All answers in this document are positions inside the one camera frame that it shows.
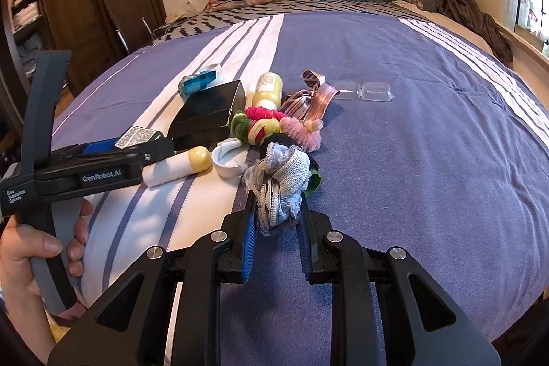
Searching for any grey cloth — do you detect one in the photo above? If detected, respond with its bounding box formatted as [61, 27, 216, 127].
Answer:
[244, 142, 311, 236]

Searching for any blue small box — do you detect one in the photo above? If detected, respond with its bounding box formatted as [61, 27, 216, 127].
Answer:
[178, 70, 217, 98]

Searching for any white tube with yellow cap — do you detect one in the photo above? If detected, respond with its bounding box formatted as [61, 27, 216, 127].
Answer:
[142, 146, 212, 189]

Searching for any person's left hand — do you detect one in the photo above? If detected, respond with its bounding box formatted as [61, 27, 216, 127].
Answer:
[1, 199, 93, 364]

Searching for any black box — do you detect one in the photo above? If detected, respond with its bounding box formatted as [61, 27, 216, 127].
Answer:
[167, 80, 246, 152]

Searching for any yellow lotion bottle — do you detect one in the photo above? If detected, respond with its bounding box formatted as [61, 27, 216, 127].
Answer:
[251, 72, 283, 110]

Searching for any clear plastic case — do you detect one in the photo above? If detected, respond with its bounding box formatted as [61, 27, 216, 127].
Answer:
[334, 81, 394, 102]

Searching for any blue striped bedspread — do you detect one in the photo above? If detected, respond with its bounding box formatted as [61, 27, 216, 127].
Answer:
[52, 12, 548, 365]

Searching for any brown striped ribbon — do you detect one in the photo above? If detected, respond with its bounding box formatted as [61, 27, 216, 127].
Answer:
[279, 70, 340, 122]

